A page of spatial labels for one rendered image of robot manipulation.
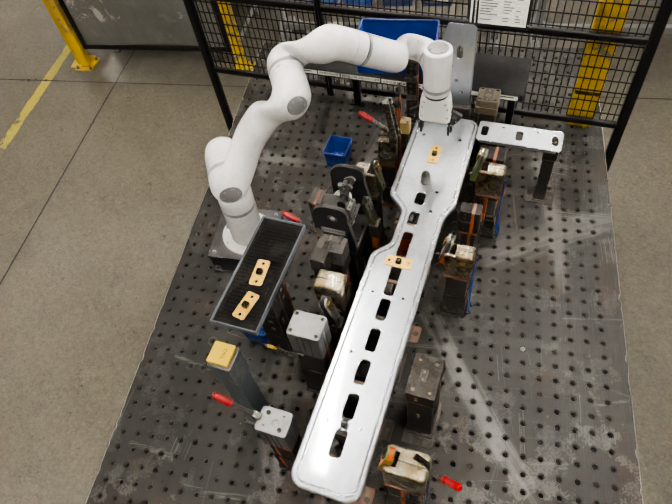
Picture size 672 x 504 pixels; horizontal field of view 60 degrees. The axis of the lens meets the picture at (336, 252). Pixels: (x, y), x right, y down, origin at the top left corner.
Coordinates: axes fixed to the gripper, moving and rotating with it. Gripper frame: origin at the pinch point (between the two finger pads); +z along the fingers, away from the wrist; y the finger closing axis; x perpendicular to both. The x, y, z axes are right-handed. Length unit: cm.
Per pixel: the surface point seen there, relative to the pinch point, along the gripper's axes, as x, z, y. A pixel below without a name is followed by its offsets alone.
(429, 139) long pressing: 6.8, 12.1, -3.4
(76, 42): 125, 90, -281
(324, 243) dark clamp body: -50, 5, -22
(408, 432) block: -88, 42, 13
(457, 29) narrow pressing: 26.5, -19.5, 0.6
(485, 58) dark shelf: 51, 9, 8
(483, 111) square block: 23.4, 10.7, 12.4
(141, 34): 136, 86, -232
